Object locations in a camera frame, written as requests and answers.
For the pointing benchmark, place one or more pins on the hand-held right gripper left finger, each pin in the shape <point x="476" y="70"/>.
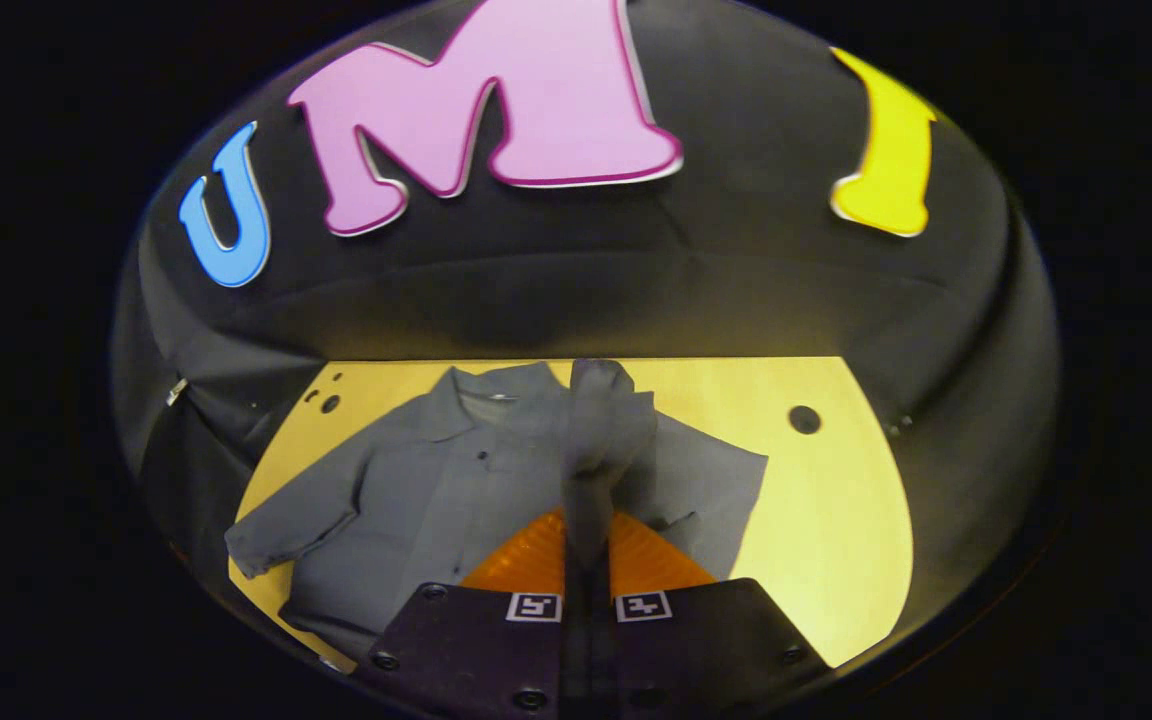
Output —
<point x="476" y="650"/>

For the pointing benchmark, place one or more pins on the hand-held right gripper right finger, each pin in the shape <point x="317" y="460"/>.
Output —
<point x="706" y="650"/>

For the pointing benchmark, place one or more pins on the grey button-up shirt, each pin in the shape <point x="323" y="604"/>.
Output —
<point x="436" y="480"/>

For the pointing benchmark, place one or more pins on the black backdrop cloth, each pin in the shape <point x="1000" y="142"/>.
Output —
<point x="736" y="260"/>

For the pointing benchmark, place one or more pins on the small white clip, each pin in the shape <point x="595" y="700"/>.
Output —
<point x="176" y="391"/>

